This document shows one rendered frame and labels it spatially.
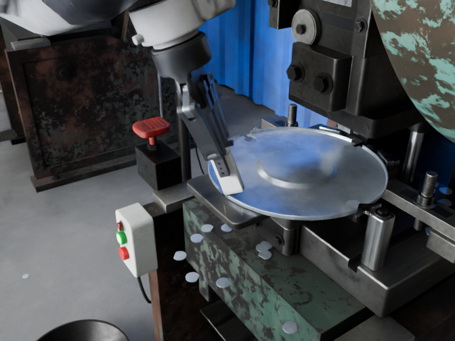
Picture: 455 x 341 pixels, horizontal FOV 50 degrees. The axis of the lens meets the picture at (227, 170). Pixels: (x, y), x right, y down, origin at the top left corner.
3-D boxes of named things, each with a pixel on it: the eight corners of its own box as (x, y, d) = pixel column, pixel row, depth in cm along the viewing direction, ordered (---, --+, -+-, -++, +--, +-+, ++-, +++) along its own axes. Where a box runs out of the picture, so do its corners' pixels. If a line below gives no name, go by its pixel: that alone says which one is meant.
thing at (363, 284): (381, 320, 69) (388, 289, 66) (212, 182, 102) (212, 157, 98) (497, 245, 84) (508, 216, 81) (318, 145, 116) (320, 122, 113)
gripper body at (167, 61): (158, 38, 67) (183, 99, 71) (140, 57, 60) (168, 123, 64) (208, 22, 65) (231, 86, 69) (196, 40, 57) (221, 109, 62)
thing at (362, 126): (370, 155, 72) (375, 122, 69) (284, 110, 87) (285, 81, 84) (436, 129, 80) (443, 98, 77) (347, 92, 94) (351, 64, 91)
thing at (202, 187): (233, 294, 73) (234, 222, 66) (187, 245, 83) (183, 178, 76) (351, 237, 85) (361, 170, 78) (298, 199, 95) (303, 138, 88)
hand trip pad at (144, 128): (145, 166, 99) (142, 132, 95) (133, 154, 104) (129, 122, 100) (175, 157, 103) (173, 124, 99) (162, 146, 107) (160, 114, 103)
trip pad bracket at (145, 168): (161, 238, 105) (154, 160, 95) (142, 216, 112) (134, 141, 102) (185, 229, 108) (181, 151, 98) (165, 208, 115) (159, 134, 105)
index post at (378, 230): (374, 272, 69) (384, 218, 64) (357, 260, 71) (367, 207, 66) (386, 264, 71) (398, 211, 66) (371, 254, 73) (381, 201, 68)
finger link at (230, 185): (229, 149, 69) (228, 151, 68) (244, 189, 72) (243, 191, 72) (209, 153, 70) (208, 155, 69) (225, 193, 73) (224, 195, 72)
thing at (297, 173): (285, 247, 62) (286, 242, 62) (176, 157, 83) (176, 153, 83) (426, 180, 76) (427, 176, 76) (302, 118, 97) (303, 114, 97)
